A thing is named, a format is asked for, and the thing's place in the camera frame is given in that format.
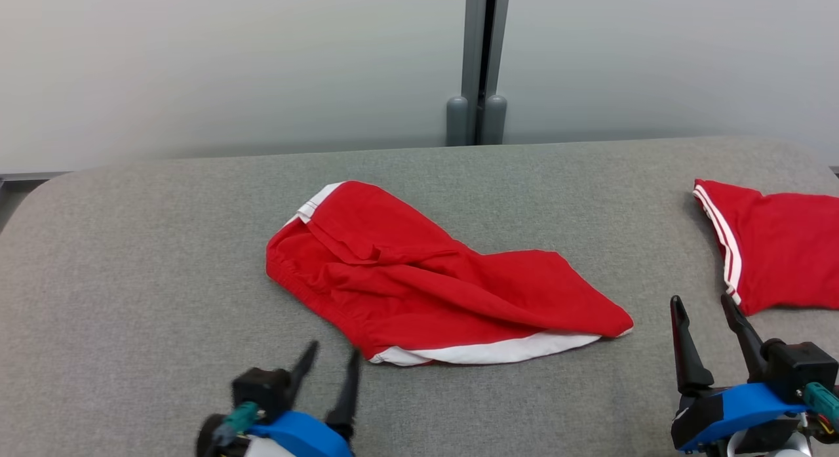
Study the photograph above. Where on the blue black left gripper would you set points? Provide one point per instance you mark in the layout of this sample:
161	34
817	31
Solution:
301	437

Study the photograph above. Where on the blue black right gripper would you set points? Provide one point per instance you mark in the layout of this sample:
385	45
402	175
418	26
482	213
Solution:
734	411

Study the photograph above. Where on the red jersey with number print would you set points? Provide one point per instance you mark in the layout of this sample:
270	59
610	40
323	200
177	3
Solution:
780	247

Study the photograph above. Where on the red shorts with white stripe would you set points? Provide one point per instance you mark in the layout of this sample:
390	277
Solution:
419	280

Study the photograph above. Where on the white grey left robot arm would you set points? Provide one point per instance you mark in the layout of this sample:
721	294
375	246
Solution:
269	447

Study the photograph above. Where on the grey fabric upholstered surface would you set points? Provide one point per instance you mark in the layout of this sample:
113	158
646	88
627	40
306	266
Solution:
164	260

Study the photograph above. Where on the grey cylindrical bumper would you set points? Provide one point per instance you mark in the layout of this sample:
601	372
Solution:
457	119
493	119

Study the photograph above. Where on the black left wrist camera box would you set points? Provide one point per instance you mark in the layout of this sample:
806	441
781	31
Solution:
262	391

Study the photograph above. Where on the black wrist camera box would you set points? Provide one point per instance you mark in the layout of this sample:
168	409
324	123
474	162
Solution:
262	391
799	365

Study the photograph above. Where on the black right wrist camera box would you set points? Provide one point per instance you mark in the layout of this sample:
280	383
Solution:
799	365

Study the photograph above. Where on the grey metal door frame post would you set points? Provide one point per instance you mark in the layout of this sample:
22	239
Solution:
485	44

